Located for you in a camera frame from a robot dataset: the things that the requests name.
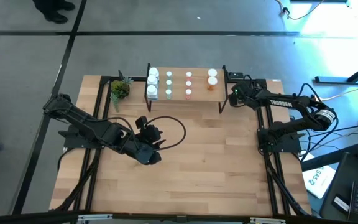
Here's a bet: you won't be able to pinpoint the beige power cable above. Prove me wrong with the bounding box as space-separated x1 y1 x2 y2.
320 83 358 101

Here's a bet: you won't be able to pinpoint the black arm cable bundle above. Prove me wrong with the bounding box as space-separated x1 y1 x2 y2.
54 148 102 212
264 152 310 217

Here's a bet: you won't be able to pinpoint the white paper blue print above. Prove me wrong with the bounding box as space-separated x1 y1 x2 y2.
301 164 337 200

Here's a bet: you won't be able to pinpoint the silver metal bracket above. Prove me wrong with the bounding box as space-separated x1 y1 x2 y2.
77 213 114 222

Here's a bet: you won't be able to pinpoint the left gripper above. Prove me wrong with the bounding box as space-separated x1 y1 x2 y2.
137 123 167 154

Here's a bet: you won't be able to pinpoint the floor cable with black plug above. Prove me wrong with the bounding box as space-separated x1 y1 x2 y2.
275 0 326 21

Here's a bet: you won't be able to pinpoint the black front crossbar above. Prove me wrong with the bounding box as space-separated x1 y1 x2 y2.
0 210 321 224

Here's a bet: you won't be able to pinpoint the black desk leg bar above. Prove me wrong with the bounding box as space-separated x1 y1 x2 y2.
301 144 358 172

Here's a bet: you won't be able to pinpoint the black stand base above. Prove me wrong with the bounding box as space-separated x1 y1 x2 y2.
314 57 358 85

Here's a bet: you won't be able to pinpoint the black laptop with keyboard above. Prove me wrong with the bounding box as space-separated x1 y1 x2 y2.
319 152 358 224

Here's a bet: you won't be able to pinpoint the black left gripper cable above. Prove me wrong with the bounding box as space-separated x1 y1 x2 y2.
147 115 187 151

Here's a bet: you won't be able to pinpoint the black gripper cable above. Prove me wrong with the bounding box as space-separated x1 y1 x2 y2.
147 115 187 151
296 82 323 102

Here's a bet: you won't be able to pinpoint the aluminium frame rail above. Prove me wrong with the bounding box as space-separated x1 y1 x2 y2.
249 217 287 224

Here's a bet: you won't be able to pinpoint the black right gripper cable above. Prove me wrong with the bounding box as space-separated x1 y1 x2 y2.
296 82 323 102

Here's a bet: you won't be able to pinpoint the person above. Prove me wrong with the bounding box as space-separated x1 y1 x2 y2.
32 0 76 25

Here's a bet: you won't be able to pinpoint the potted succulent plant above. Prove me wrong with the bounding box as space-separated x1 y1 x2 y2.
109 70 135 113

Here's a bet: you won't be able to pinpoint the black aluminium table frame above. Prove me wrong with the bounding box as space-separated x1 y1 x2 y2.
50 74 312 218

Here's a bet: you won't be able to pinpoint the wooden shelf black legs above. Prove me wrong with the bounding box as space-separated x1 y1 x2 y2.
144 63 229 114

